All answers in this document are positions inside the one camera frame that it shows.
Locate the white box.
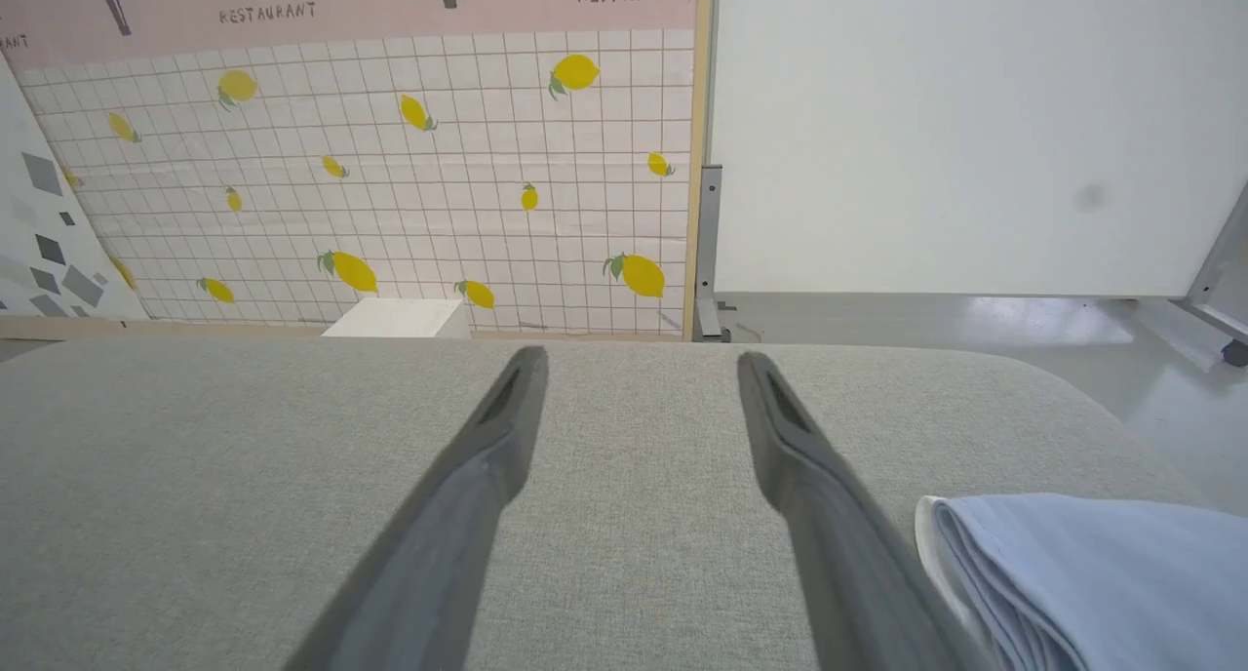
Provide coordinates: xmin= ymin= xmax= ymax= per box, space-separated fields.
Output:
xmin=322 ymin=297 xmax=472 ymax=340

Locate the light blue polo shirt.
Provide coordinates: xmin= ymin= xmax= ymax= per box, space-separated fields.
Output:
xmin=915 ymin=493 xmax=1248 ymax=671

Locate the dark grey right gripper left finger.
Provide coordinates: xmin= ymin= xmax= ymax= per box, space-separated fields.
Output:
xmin=283 ymin=346 xmax=550 ymax=671

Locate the slanted grey metal board leg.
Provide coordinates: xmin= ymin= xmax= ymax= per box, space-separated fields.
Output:
xmin=1136 ymin=183 xmax=1248 ymax=368

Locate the grey metal stand leg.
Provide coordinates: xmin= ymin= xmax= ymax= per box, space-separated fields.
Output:
xmin=694 ymin=164 xmax=734 ymax=342

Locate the lemon print partition screen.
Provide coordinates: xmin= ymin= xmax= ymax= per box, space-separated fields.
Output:
xmin=0 ymin=0 xmax=718 ymax=342

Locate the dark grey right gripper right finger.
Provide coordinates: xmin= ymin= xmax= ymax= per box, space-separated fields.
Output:
xmin=736 ymin=351 xmax=995 ymax=671

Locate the white board panel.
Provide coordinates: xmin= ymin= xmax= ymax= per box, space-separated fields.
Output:
xmin=712 ymin=0 xmax=1248 ymax=298

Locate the grey geometric print panel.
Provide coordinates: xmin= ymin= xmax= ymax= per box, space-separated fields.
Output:
xmin=0 ymin=52 xmax=149 ymax=323

